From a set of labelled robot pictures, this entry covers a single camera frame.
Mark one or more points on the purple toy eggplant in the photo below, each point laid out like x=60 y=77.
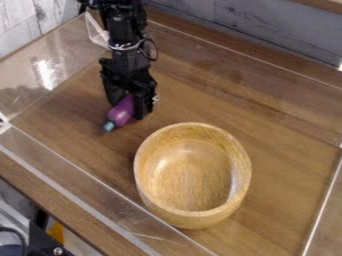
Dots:
x=120 y=114

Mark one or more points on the clear acrylic tray walls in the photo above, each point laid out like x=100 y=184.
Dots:
x=275 y=101

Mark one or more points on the clear acrylic corner bracket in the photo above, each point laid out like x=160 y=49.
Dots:
x=97 y=35

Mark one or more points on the brown wooden bowl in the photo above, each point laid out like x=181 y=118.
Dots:
x=192 y=174

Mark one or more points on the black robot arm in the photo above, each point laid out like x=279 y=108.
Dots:
x=124 y=21

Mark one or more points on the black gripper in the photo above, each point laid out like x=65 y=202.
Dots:
x=125 y=72

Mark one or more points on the black clamp with screw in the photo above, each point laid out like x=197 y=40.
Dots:
x=42 y=244

